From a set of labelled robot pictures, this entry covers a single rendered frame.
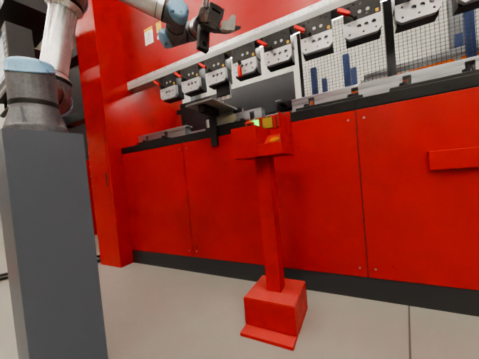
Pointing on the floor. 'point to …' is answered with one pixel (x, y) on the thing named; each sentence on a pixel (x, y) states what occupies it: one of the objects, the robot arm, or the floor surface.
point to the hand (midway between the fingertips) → (223, 19)
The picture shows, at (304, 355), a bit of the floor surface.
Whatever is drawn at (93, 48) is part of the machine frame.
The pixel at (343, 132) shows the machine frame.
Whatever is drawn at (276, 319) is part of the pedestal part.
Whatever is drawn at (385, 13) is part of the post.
